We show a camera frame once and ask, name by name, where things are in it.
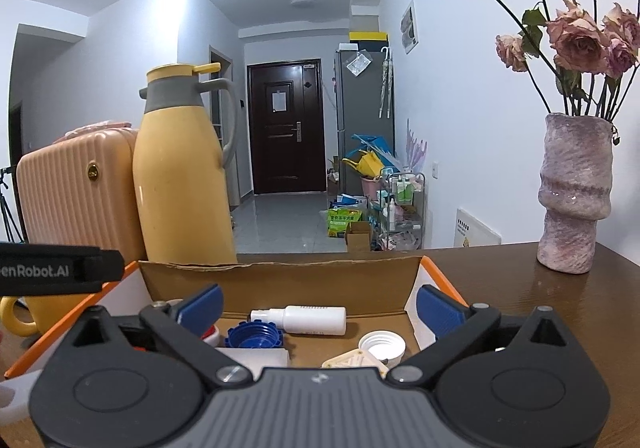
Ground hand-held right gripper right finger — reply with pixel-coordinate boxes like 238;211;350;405
385;284;583;386

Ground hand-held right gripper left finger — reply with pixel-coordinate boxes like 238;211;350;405
55;284;253;386

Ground white spray bottle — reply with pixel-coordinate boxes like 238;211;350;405
250;305;347;335

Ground orange cardboard box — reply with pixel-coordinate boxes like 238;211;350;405
4;255;471;376

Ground yellow mug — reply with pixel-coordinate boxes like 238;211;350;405
0;295;96;338

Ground blue notched cap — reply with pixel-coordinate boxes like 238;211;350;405
224;321;284;350

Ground white bottle cap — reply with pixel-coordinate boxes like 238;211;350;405
358;330;407;363

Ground black tripod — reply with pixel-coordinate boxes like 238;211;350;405
0;167;26;243

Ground pink ribbed suitcase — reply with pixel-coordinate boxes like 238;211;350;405
16;120;147;263

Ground white leaning board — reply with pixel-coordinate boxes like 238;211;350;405
455;208;502;249

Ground cream triangular tag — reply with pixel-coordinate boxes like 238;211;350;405
321;349;392;374

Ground small brown cardboard box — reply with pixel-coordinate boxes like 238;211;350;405
345;221;372;253

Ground yellow thermos jug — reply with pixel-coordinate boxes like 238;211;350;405
132;62;240;265

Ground green bag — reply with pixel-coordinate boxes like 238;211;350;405
327;209;362;239

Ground purple feather decoration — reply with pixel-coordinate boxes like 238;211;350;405
405;120;428;173

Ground pink textured vase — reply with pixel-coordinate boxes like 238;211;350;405
537;113;615;275

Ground dark brown entrance door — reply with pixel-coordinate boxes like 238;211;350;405
247;59;326;196

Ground blue plastic bag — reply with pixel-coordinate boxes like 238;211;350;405
350;133;396;163

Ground grey refrigerator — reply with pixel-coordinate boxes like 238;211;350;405
334;48;396;173

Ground white hanging umbrella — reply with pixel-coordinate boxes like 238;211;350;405
378;48;393;119

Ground clear plastic pouch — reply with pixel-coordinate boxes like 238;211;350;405
346;52;373;76

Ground dried pink roses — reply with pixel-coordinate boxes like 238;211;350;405
411;0;640;146

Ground wire storage rack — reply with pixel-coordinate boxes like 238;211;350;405
377;168;427;251

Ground white wall panel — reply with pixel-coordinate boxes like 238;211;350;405
400;0;419;54

